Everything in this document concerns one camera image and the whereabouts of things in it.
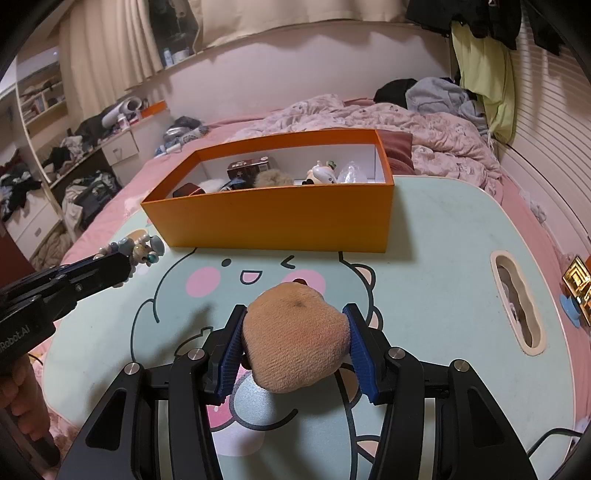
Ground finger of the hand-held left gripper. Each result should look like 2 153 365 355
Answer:
65 268 136 304
58 251 133 281

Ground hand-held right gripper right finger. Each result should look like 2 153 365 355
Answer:
342 303 539 480

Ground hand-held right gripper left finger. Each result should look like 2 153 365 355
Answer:
55 304 247 480

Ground pearl bead bracelet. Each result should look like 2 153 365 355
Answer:
95 232 166 289

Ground brown plush toy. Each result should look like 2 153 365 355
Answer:
240 282 352 394

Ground orange cardboard box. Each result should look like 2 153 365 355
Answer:
140 128 396 254

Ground small brown patterned box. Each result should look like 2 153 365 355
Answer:
226 156 274 180

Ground furry beige tail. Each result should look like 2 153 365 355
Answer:
253 169 295 188

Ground silver metal cone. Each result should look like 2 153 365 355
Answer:
336 160 370 184

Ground small figurine keychain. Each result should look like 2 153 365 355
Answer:
302 159 340 185

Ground person's left hand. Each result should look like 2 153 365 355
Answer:
0 359 52 446

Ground dark red board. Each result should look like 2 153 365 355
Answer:
0 228 37 283

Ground black and white clothes pile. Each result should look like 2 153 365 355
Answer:
61 170 124 232

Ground white drawer cabinet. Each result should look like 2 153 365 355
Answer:
4 198 63 261

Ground dark clothes heap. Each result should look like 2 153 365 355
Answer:
0 161 42 222

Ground white nightstand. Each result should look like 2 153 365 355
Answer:
99 126 140 168

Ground dark jacket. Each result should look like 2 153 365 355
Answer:
74 111 118 141

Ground white hair dryer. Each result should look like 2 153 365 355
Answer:
100 97 145 128

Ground blue-grey clothes bundle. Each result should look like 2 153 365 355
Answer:
156 115 209 158

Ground white open shelf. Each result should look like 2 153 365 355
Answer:
14 46 72 185

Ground blue round stand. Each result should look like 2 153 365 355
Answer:
558 295 583 329

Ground dark red pillow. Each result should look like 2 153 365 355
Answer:
379 130 415 175

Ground beige curtain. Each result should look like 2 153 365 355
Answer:
58 0 409 92

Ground pink floral quilt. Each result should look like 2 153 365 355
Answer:
233 93 505 197

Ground dark window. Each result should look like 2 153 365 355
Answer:
150 0 200 65

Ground black garment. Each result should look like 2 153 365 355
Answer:
373 78 419 105

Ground grey garment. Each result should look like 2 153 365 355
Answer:
405 76 491 136

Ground yellow-green cloth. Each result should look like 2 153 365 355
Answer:
450 21 517 145

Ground black hanging clothes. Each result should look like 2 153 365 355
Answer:
405 0 580 57

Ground black cable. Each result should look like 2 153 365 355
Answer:
526 428 583 457

